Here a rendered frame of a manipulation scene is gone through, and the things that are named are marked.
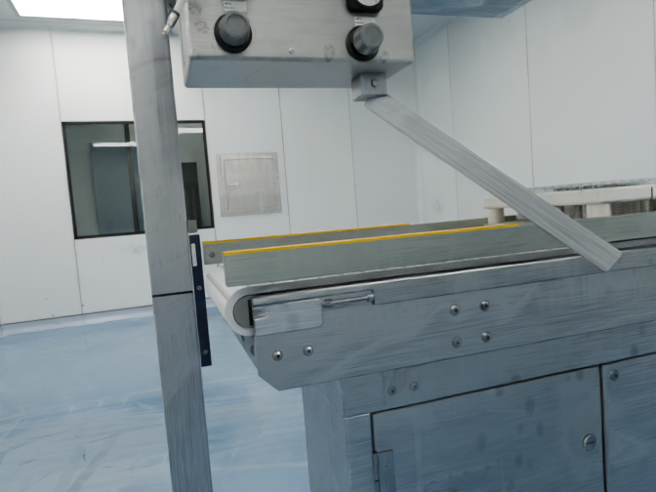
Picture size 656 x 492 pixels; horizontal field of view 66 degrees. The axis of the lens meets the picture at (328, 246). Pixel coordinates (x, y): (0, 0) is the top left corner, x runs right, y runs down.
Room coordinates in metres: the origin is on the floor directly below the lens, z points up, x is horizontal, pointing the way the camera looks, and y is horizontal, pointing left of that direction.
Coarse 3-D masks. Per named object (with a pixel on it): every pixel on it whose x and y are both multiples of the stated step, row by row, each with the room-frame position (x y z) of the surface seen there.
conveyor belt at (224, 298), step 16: (624, 240) 0.67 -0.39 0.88; (640, 240) 0.67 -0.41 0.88; (496, 256) 0.61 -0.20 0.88; (512, 256) 0.61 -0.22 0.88; (528, 256) 0.61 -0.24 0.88; (544, 256) 0.62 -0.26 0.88; (208, 272) 0.74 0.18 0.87; (224, 272) 0.66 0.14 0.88; (352, 272) 0.55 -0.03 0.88; (368, 272) 0.55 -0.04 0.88; (384, 272) 0.55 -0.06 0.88; (400, 272) 0.56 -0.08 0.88; (416, 272) 0.57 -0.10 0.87; (208, 288) 0.68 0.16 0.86; (224, 288) 0.56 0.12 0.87; (240, 288) 0.51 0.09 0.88; (256, 288) 0.51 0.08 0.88; (272, 288) 0.51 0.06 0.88; (288, 288) 0.52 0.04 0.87; (224, 304) 0.51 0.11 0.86
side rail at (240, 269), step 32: (608, 224) 0.63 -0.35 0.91; (640, 224) 0.65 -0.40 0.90; (224, 256) 0.49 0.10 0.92; (256, 256) 0.49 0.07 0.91; (288, 256) 0.50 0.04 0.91; (320, 256) 0.51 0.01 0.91; (352, 256) 0.52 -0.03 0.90; (384, 256) 0.54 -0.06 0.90; (416, 256) 0.55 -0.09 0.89; (448, 256) 0.56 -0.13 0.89; (480, 256) 0.57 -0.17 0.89
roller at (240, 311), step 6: (252, 294) 0.51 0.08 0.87; (240, 300) 0.50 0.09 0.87; (246, 300) 0.50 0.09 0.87; (234, 306) 0.50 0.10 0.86; (240, 306) 0.50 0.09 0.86; (246, 306) 0.50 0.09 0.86; (234, 312) 0.50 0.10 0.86; (240, 312) 0.50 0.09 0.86; (246, 312) 0.50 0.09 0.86; (252, 312) 0.50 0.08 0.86; (234, 318) 0.50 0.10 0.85; (240, 318) 0.50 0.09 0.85; (246, 318) 0.50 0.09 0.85; (252, 318) 0.50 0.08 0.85; (240, 324) 0.50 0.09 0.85; (246, 324) 0.50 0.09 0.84; (252, 324) 0.50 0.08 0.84
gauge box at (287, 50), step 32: (192, 0) 0.45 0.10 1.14; (256, 0) 0.47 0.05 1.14; (288, 0) 0.48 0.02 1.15; (320, 0) 0.49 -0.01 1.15; (384, 0) 0.51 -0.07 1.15; (192, 32) 0.45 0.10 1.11; (256, 32) 0.47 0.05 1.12; (288, 32) 0.48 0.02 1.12; (320, 32) 0.49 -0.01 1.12; (384, 32) 0.51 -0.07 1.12; (192, 64) 0.47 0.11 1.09; (224, 64) 0.47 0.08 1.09; (256, 64) 0.48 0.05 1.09; (288, 64) 0.49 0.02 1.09; (320, 64) 0.50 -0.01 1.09; (352, 64) 0.51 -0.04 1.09; (384, 64) 0.51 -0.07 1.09
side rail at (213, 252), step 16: (416, 224) 0.85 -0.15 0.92; (432, 224) 0.86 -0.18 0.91; (448, 224) 0.87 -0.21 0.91; (464, 224) 0.88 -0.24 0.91; (480, 224) 0.89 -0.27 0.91; (256, 240) 0.77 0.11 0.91; (272, 240) 0.77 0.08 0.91; (288, 240) 0.78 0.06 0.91; (304, 240) 0.79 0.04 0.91; (320, 240) 0.80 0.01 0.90; (336, 240) 0.81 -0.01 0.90; (208, 256) 0.74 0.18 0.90
